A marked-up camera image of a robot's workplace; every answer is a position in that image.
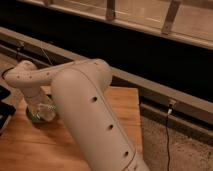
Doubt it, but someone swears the wooden window frame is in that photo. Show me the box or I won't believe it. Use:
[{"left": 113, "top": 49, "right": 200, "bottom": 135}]
[{"left": 19, "top": 0, "right": 213, "bottom": 50}]

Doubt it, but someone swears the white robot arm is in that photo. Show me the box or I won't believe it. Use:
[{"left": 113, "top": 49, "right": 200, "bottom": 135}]
[{"left": 4, "top": 59, "right": 150, "bottom": 171}]

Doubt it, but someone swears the grey baseboard ledge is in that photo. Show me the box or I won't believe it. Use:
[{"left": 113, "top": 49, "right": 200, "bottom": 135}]
[{"left": 0, "top": 27, "right": 213, "bottom": 125}]

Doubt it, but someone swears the thin white cable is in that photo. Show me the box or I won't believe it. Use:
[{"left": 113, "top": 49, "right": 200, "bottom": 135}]
[{"left": 40, "top": 47, "right": 54, "bottom": 66}]

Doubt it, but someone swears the black device at left edge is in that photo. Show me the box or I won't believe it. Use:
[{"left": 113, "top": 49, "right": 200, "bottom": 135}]
[{"left": 0, "top": 85, "right": 16, "bottom": 135}]

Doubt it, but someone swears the clear plastic bottle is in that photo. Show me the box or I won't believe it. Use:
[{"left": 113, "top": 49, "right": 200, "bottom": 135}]
[{"left": 36, "top": 101, "right": 55, "bottom": 122}]

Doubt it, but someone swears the green ceramic bowl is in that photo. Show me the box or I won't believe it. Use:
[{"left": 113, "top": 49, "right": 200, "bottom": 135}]
[{"left": 26, "top": 107, "right": 56, "bottom": 123}]

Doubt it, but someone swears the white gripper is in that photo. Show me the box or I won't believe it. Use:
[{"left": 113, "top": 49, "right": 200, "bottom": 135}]
[{"left": 23, "top": 87, "right": 56, "bottom": 121}]

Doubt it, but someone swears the black cable with plug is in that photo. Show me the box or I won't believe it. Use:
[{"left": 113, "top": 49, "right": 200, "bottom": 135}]
[{"left": 165, "top": 100, "right": 177, "bottom": 171}]

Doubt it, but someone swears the black coiled cable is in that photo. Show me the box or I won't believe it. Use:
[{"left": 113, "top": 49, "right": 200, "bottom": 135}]
[{"left": 1, "top": 67, "right": 14, "bottom": 81}]

